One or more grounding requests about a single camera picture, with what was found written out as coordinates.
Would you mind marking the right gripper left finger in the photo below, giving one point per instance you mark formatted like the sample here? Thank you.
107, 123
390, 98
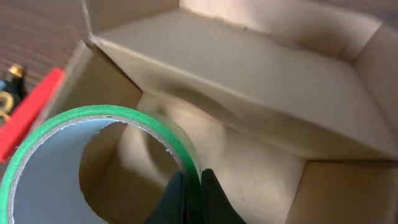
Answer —
171, 208

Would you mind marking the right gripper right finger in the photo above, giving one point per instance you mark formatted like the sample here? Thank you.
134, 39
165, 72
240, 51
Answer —
216, 207

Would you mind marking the green tape roll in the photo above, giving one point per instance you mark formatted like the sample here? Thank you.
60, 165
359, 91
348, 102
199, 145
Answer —
99, 164

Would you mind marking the black gold correction tape dispenser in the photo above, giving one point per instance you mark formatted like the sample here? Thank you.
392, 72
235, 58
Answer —
12, 90

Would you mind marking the open cardboard box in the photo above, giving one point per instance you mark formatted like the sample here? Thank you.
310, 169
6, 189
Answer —
292, 104

